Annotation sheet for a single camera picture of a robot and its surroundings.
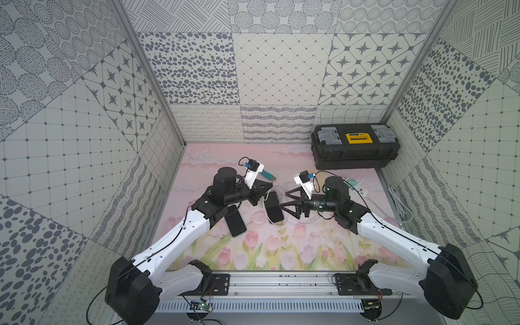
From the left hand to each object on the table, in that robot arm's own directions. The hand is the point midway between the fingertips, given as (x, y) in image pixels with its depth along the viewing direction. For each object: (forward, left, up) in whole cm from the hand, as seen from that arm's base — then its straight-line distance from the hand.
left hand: (267, 176), depth 73 cm
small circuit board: (-37, +23, -28) cm, 51 cm away
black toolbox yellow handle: (+29, -45, -13) cm, 55 cm away
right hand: (-6, -6, -7) cm, 11 cm away
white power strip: (+11, -45, -25) cm, 53 cm away
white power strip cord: (+5, -64, -28) cm, 70 cm away
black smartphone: (-5, +15, -27) cm, 32 cm away
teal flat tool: (+20, 0, -27) cm, 34 cm away
